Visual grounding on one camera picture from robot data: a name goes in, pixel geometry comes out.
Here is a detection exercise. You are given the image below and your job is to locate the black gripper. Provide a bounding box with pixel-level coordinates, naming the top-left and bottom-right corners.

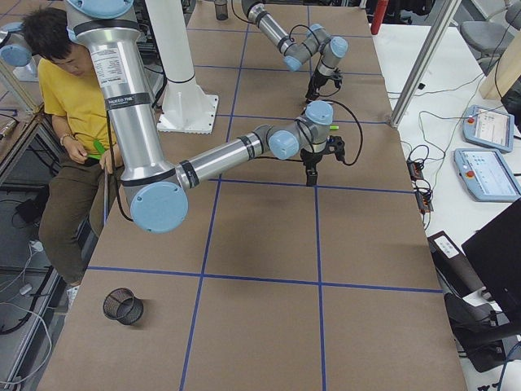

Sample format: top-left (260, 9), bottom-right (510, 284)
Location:
top-left (305, 68), bottom-right (343, 103)
top-left (300, 137), bottom-right (345, 187)

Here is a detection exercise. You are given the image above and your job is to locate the red fire extinguisher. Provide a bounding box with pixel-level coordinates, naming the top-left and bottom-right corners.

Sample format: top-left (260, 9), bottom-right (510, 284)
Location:
top-left (370, 0), bottom-right (388, 35)

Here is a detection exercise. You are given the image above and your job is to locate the far black mesh pen cup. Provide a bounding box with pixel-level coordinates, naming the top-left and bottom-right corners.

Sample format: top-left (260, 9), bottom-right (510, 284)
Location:
top-left (214, 0), bottom-right (229, 21)

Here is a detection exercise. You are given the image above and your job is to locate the black mesh pen cup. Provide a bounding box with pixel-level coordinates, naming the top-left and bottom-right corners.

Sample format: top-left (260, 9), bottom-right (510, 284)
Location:
top-left (103, 288), bottom-right (144, 325)
top-left (214, 0), bottom-right (229, 21)

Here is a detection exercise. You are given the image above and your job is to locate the lower blue teach pendant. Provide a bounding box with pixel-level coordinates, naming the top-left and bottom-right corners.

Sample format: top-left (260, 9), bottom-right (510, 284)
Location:
top-left (453, 148), bottom-right (520, 202)

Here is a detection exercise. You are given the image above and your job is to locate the blue teach pendant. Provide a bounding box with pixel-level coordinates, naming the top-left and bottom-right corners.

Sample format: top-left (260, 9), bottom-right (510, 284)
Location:
top-left (453, 148), bottom-right (520, 202)
top-left (462, 105), bottom-right (514, 153)

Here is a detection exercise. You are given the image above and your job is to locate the upper blue teach pendant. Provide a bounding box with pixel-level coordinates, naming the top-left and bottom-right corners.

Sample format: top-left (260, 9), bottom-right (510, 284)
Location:
top-left (462, 105), bottom-right (514, 153)

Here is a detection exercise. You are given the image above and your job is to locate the grey office chair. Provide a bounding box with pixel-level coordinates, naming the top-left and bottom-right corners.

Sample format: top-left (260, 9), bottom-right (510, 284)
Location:
top-left (460, 1), bottom-right (520, 75)

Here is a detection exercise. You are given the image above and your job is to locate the black monitor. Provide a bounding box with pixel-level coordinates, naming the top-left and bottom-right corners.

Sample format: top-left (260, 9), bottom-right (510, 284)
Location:
top-left (462, 200), bottom-right (520, 320)

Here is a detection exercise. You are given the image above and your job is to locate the near black mesh pen cup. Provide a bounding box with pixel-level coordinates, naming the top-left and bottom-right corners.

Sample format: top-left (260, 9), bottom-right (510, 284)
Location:
top-left (103, 288), bottom-right (144, 325)

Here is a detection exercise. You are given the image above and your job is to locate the person in yellow shirt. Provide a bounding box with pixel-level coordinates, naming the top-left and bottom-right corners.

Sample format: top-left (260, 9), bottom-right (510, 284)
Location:
top-left (22, 7), bottom-right (123, 287)

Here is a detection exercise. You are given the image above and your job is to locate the aluminium frame post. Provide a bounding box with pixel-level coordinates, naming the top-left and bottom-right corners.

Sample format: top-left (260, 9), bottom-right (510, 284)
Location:
top-left (388, 0), bottom-right (462, 129)

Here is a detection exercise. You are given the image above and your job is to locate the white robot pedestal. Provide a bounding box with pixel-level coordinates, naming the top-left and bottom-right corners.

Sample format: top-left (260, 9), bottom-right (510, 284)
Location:
top-left (146, 0), bottom-right (219, 134)

